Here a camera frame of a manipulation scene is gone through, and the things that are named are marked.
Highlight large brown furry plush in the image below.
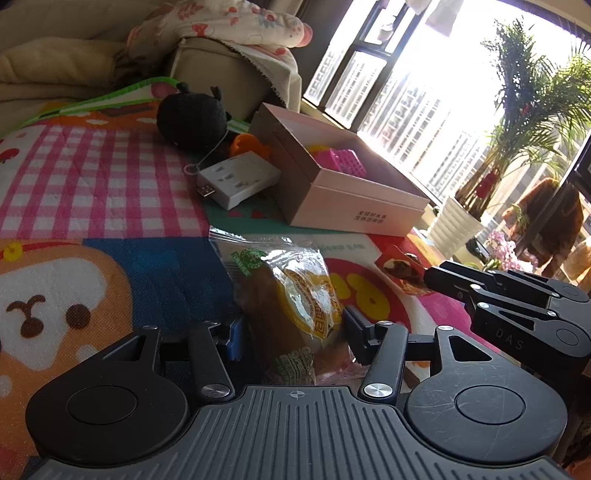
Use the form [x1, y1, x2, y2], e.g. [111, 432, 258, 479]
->
[502, 178, 585, 278]

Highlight orange plastic toy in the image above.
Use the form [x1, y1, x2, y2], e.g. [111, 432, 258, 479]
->
[229, 134, 272, 160]

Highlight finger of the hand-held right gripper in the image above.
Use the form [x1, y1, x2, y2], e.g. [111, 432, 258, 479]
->
[468, 282, 559, 320]
[424, 260, 555, 304]

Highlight floral printed quilt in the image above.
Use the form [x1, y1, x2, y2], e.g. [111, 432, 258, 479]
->
[126, 0, 314, 61]

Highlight white ribbed plant pot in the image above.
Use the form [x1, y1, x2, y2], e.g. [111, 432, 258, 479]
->
[429, 196, 485, 259]

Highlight red snack packet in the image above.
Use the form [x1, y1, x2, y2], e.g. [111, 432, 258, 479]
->
[374, 242, 432, 296]

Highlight pink plastic basket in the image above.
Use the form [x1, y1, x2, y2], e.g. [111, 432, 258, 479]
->
[311, 148, 369, 180]

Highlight pink cardboard box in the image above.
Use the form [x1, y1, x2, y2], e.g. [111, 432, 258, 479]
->
[249, 102, 431, 230]

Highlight black plush toy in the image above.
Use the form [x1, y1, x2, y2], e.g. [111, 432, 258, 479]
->
[156, 82, 236, 151]

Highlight yellow label bread packet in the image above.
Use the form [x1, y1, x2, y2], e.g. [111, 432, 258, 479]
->
[208, 226, 370, 386]

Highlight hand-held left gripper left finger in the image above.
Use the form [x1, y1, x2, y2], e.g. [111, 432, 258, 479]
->
[99, 318, 245, 403]

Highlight white power adapter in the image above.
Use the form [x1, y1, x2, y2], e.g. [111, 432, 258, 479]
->
[196, 151, 282, 212]

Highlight beige woven cloth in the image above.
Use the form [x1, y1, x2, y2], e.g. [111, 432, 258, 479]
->
[226, 39, 303, 114]

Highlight beige folded blanket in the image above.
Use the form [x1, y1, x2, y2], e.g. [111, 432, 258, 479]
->
[0, 39, 134, 102]

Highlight dark window frame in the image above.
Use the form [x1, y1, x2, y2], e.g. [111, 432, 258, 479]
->
[302, 0, 591, 208]

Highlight pink flowers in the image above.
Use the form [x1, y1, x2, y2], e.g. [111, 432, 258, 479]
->
[485, 229, 539, 273]

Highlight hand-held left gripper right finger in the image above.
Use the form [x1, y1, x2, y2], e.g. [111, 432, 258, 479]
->
[342, 305, 504, 407]

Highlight colourful printed play mat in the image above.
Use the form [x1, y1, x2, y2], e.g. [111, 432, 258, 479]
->
[0, 76, 522, 462]

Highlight beige sofa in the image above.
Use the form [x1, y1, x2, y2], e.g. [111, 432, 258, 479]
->
[0, 0, 158, 51]

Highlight green palm plant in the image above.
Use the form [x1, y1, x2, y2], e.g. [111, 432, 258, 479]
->
[455, 18, 591, 217]

